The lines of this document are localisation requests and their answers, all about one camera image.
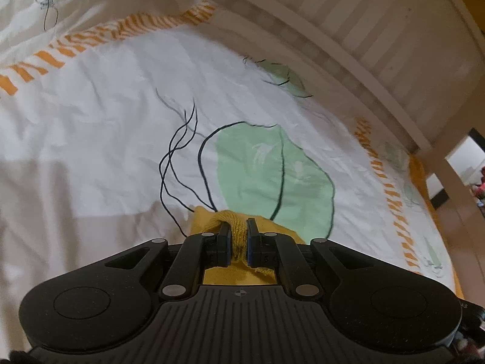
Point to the yellow knit sweater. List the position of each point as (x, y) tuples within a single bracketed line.
[(238, 231)]

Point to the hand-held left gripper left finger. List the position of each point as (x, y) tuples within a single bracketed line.
[(226, 244)]

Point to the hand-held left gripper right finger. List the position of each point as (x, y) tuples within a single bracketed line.
[(251, 244)]

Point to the white leaf printed bedsheet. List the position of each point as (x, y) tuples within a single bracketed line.
[(113, 121)]

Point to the wooden bed frame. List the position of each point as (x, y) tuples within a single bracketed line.
[(341, 26)]

